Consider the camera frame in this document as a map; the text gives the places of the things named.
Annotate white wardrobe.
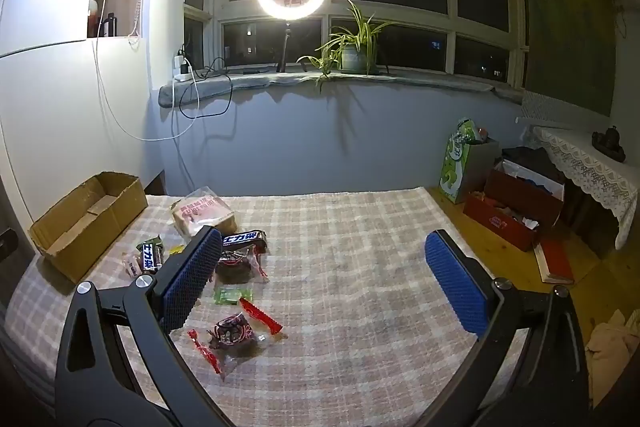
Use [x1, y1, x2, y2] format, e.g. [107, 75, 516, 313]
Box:
[0, 0, 166, 268]

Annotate beige clothing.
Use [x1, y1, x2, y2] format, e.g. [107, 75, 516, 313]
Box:
[585, 309, 640, 408]

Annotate tall red cardboard box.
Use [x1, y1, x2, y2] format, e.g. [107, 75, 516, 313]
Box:
[484, 159, 566, 228]

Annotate black cable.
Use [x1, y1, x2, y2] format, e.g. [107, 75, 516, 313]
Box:
[180, 57, 233, 118]

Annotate potted spider plant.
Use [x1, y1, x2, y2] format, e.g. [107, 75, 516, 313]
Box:
[297, 0, 401, 92]

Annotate red book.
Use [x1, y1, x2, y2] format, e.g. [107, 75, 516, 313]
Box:
[532, 239, 576, 285]

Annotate long white cable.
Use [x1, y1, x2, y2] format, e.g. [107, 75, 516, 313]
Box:
[92, 0, 201, 142]

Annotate green snack packet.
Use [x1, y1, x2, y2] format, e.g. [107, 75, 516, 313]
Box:
[214, 285, 254, 306]

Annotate brown wrapper chocolate bar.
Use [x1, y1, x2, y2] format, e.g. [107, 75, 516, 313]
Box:
[220, 229, 268, 253]
[135, 242, 166, 276]

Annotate sliced bread packet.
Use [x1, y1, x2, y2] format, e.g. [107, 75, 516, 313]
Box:
[170, 188, 241, 240]

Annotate white power strip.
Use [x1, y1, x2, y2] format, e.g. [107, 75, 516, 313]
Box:
[172, 49, 197, 82]

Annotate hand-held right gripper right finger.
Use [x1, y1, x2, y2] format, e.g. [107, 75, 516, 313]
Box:
[424, 229, 588, 427]

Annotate black tripod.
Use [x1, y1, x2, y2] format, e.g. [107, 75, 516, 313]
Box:
[276, 0, 301, 74]

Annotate white lace cloth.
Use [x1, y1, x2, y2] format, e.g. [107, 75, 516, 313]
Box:
[532, 124, 640, 250]

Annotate dark snack packet red ends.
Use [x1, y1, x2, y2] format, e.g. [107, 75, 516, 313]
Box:
[215, 247, 271, 284]
[187, 298, 284, 382]

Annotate grey windowsill cloth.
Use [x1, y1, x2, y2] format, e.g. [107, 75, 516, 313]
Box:
[158, 69, 523, 110]

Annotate dark cloth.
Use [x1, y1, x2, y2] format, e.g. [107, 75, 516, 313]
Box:
[502, 147, 556, 168]

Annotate green carton box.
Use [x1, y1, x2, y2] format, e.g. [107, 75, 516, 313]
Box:
[439, 118, 501, 205]

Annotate low red cardboard box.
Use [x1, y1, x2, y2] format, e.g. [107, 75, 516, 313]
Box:
[462, 191, 543, 253]

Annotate brown cardboard box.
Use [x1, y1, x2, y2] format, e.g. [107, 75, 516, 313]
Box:
[29, 172, 149, 284]

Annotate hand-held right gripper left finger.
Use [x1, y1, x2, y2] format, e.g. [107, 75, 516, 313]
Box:
[54, 226, 224, 427]

